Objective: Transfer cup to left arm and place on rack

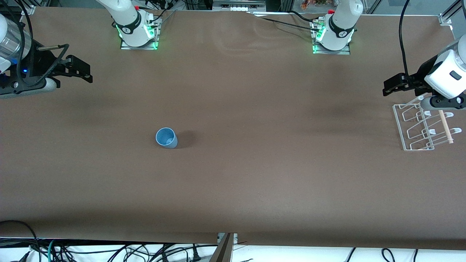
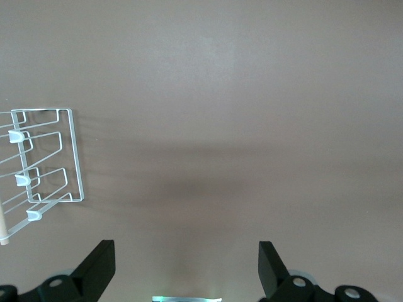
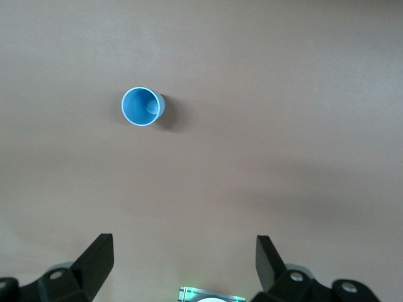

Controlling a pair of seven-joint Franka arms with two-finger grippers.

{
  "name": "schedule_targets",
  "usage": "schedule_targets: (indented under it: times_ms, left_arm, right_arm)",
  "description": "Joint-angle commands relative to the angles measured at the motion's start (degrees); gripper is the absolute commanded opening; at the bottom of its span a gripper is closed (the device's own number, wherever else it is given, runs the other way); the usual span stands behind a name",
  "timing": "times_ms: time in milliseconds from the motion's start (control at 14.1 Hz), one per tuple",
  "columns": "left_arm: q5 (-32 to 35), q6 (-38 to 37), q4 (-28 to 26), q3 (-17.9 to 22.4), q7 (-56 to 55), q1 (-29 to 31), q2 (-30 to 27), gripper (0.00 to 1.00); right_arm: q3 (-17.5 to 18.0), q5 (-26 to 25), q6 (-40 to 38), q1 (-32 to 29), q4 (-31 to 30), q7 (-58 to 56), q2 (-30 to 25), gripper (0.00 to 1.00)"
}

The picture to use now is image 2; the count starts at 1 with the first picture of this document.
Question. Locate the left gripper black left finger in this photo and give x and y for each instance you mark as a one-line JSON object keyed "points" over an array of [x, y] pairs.
{"points": [[91, 277]]}

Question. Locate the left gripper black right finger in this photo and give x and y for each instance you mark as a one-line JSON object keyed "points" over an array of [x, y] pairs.
{"points": [[274, 277]]}

